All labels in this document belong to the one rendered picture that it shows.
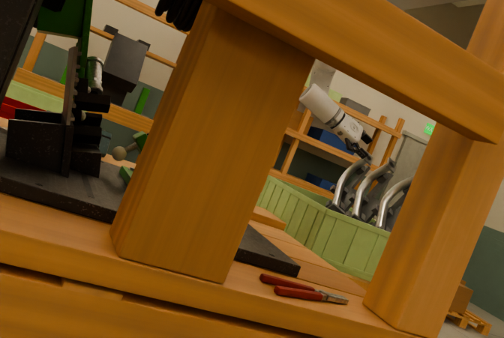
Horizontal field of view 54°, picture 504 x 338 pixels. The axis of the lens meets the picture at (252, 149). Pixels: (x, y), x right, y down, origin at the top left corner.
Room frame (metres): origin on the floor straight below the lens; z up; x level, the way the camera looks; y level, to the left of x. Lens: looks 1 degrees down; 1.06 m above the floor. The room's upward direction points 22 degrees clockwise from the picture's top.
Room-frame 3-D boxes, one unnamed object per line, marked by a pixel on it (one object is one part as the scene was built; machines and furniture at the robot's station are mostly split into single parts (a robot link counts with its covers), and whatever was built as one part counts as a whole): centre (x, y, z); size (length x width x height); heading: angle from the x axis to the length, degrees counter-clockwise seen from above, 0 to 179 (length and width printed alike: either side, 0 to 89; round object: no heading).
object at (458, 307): (6.26, -2.83, 0.22); 1.20 x 0.81 x 0.44; 18
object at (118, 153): (0.95, 0.22, 0.96); 0.06 x 0.03 x 0.06; 114
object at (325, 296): (0.73, -0.16, 0.89); 0.16 x 0.05 x 0.01; 122
